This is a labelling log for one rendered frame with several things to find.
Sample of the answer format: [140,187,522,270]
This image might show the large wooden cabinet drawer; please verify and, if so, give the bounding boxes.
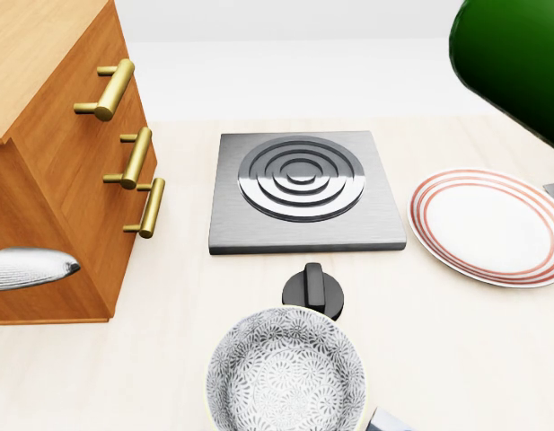
[10,0,135,216]

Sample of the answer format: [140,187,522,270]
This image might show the wooden cabinet with drawers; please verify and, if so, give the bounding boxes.
[0,0,159,325]

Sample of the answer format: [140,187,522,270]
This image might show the grey floral patterned bowl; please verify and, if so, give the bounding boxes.
[206,304,368,431]

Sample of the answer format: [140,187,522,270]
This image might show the round black stove knob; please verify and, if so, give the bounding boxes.
[281,262,346,321]

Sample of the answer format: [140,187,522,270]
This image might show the flat dark stove plate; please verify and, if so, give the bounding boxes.
[208,130,408,257]

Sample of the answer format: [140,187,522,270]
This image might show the long brass drawer handle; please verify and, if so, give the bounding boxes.
[73,57,136,122]

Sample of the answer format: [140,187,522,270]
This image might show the medium wooden cabinet drawer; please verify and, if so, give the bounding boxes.
[56,76,147,275]

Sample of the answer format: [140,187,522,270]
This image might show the green glass wine bottle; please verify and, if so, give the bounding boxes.
[447,0,554,154]

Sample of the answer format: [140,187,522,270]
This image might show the small wooden cabinet drawer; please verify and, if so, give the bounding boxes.
[85,128,157,321]

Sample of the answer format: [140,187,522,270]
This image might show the medium brass drawer handle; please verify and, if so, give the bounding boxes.
[102,127,154,190]

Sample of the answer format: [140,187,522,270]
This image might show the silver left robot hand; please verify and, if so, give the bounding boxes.
[0,246,83,293]

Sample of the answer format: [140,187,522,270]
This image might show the short brass drawer handle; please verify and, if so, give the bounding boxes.
[122,177,166,240]

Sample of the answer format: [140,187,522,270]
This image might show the white plate with red rings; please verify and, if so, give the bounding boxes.
[407,168,554,290]

